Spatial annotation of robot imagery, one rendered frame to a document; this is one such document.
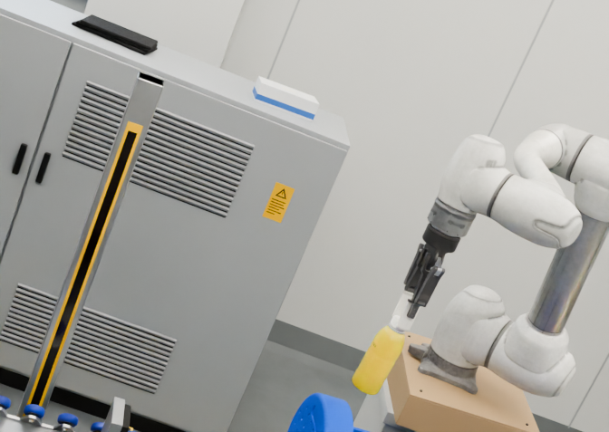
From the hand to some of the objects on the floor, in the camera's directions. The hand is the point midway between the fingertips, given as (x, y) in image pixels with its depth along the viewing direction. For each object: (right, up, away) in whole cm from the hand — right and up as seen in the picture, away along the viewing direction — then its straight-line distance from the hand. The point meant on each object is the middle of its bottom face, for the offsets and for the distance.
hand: (406, 312), depth 201 cm
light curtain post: (-120, -100, +50) cm, 164 cm away
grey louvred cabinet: (-159, -38, +195) cm, 254 cm away
